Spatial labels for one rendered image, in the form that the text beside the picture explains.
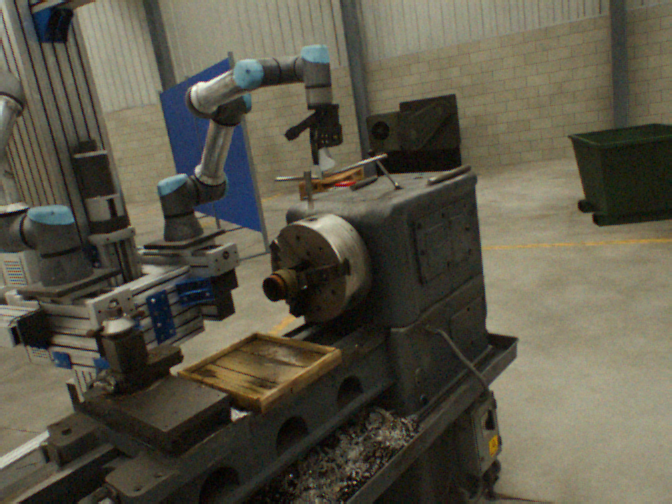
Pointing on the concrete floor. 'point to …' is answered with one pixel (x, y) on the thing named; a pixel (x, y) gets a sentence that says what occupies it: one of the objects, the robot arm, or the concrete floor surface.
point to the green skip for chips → (625, 173)
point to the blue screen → (183, 128)
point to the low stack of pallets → (331, 182)
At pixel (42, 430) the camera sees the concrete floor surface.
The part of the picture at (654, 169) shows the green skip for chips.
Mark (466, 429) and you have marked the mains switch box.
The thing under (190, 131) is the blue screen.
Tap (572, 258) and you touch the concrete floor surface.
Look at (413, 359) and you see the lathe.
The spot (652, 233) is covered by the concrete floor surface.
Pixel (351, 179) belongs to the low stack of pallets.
